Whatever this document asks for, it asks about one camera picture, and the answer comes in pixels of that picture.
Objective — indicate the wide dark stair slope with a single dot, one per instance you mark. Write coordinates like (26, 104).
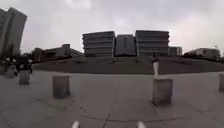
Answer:
(116, 65)

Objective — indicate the wide grey terraced building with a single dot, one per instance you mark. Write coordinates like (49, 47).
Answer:
(98, 44)

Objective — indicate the grey paved plaza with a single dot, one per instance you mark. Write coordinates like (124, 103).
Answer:
(113, 100)

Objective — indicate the person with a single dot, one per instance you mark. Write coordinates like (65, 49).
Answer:
(155, 66)

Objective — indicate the low brown building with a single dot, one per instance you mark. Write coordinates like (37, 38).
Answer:
(58, 52)

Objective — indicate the row of stone bollards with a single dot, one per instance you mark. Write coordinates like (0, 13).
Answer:
(61, 86)

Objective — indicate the small grey building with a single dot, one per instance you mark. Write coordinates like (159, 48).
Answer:
(175, 51)

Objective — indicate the robot's own part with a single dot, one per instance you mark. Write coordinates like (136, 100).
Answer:
(141, 125)
(76, 125)

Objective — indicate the row of parked bicycles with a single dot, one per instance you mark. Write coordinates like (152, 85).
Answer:
(20, 64)

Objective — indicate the low pale building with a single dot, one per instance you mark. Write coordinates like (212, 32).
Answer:
(204, 53)

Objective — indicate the tall grey building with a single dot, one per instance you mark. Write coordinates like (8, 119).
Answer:
(11, 30)

